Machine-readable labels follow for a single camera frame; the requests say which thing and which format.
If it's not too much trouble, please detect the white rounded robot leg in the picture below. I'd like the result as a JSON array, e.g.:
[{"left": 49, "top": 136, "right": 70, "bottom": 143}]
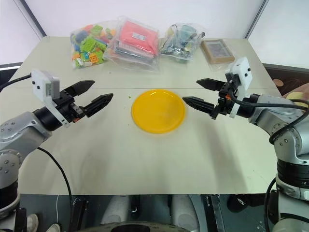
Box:
[
  {"left": 171, "top": 194, "right": 200, "bottom": 226},
  {"left": 100, "top": 195, "right": 130, "bottom": 225}
]

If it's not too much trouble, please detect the clear bag with red cloth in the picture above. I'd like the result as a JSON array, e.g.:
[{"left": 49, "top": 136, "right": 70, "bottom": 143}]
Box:
[{"left": 103, "top": 15, "right": 161, "bottom": 73}]

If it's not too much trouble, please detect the clear bag of coloured blocks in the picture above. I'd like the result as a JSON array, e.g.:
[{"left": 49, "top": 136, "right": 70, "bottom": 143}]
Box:
[{"left": 70, "top": 23, "right": 117, "bottom": 70}]

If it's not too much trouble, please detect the yellow plastic plate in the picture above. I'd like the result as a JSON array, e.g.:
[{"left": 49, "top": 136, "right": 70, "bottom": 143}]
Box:
[{"left": 131, "top": 88, "right": 187, "bottom": 134}]

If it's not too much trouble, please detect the brown framed box in wrap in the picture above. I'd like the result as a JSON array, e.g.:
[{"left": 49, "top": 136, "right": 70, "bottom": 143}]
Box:
[{"left": 200, "top": 38, "right": 236, "bottom": 72}]

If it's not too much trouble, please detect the grey partition frame post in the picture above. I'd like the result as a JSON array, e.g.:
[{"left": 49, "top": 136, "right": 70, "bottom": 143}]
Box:
[
  {"left": 19, "top": 0, "right": 48, "bottom": 37},
  {"left": 244, "top": 0, "right": 270, "bottom": 39}
]

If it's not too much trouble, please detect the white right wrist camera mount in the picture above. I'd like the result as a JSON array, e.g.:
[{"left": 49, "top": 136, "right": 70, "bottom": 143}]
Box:
[{"left": 225, "top": 57, "right": 253, "bottom": 119}]

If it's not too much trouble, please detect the dark floral cushion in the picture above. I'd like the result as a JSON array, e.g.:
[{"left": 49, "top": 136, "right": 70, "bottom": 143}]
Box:
[{"left": 262, "top": 63, "right": 309, "bottom": 98}]

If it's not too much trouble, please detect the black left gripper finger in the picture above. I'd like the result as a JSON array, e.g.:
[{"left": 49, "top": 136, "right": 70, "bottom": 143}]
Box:
[
  {"left": 83, "top": 93, "right": 114, "bottom": 118},
  {"left": 64, "top": 80, "right": 95, "bottom": 99}
]

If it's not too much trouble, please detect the white shoe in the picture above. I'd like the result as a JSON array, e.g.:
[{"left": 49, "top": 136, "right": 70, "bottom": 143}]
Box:
[{"left": 26, "top": 213, "right": 40, "bottom": 232}]

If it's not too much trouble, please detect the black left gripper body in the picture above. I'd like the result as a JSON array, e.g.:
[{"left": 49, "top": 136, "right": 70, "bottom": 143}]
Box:
[{"left": 53, "top": 87, "right": 87, "bottom": 124}]

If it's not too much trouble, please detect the bag of dark tools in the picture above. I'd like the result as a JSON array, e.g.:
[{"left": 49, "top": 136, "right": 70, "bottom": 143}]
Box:
[{"left": 159, "top": 23, "right": 207, "bottom": 64}]

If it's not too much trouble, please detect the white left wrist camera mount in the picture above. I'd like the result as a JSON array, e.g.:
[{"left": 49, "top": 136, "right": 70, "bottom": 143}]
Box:
[{"left": 31, "top": 69, "right": 71, "bottom": 128}]

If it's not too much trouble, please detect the black furniture edge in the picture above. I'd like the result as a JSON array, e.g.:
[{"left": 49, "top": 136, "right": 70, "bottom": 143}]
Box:
[{"left": 0, "top": 62, "right": 23, "bottom": 94}]

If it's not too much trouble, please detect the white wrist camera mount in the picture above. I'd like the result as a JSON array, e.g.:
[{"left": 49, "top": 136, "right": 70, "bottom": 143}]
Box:
[
  {"left": 31, "top": 69, "right": 71, "bottom": 128},
  {"left": 225, "top": 57, "right": 253, "bottom": 119}
]

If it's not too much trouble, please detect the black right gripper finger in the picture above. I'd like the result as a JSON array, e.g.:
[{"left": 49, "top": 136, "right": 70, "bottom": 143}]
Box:
[
  {"left": 183, "top": 96, "right": 216, "bottom": 116},
  {"left": 196, "top": 78, "right": 227, "bottom": 92}
]

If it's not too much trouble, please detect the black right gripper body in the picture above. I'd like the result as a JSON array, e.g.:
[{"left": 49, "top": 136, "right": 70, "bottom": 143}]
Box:
[{"left": 209, "top": 72, "right": 240, "bottom": 120}]

